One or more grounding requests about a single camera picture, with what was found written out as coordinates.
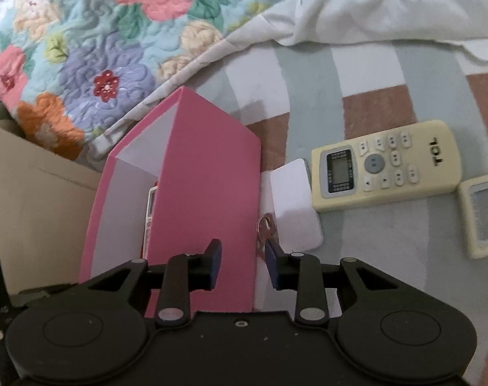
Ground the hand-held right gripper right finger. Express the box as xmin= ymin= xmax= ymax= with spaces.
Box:
xmin=264 ymin=239 xmax=399 ymax=324

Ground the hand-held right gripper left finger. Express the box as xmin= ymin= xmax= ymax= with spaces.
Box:
xmin=87 ymin=239 xmax=223 ymax=327

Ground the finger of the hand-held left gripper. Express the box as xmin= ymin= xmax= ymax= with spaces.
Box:
xmin=10 ymin=283 xmax=82 ymax=310

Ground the metal key bunch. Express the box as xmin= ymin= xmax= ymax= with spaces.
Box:
xmin=254 ymin=212 xmax=277 ymax=259

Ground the white charger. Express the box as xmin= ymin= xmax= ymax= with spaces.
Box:
xmin=269 ymin=159 xmax=324 ymax=251

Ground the white remote with red print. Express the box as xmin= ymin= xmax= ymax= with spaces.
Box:
xmin=145 ymin=185 xmax=159 ymax=256

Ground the pink cardboard box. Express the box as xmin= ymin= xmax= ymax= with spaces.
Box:
xmin=78 ymin=86 xmax=263 ymax=318

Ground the cream remote with grey round button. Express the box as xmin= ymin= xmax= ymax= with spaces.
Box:
xmin=310 ymin=120 xmax=462 ymax=212

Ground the brown cardboard carton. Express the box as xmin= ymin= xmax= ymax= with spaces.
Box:
xmin=0 ymin=123 xmax=104 ymax=302

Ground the striped mat with brown squares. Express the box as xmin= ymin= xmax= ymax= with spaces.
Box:
xmin=196 ymin=40 xmax=488 ymax=386

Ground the floral quilt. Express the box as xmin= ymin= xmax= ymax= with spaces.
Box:
xmin=0 ymin=0 xmax=349 ymax=161

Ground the floral quilt bedspread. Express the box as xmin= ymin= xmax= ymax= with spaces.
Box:
xmin=87 ymin=0 xmax=488 ymax=153

